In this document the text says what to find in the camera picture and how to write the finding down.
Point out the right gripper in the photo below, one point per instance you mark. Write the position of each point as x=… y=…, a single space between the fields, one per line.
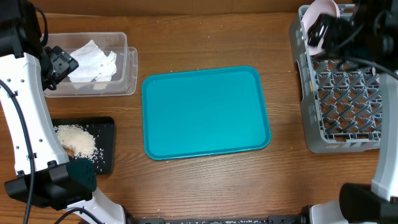
x=334 y=30

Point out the grey dishwasher rack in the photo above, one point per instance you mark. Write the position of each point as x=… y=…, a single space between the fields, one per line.
x=341 y=105

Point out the white round plate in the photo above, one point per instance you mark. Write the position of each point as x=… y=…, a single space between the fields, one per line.
x=311 y=15

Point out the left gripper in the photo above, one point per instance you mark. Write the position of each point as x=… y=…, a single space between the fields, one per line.
x=64 y=61

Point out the clear plastic bin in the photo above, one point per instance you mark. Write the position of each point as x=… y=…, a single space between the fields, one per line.
x=123 y=82

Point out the pile of white rice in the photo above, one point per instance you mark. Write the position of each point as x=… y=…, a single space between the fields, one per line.
x=81 y=142

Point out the teal serving tray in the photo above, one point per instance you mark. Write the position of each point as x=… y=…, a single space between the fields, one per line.
x=204 y=113

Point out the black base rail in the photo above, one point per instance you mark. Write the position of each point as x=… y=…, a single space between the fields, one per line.
x=273 y=219

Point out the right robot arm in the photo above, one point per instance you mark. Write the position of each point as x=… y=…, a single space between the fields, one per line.
x=376 y=202

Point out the brown food scrap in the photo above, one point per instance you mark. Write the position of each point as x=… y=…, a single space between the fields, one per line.
x=69 y=151

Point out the black plastic tray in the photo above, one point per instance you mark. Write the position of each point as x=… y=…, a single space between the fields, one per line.
x=103 y=129

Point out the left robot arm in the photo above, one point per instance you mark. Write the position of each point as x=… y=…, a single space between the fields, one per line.
x=45 y=176

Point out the white napkin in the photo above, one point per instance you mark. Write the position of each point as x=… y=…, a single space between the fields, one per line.
x=94 y=64

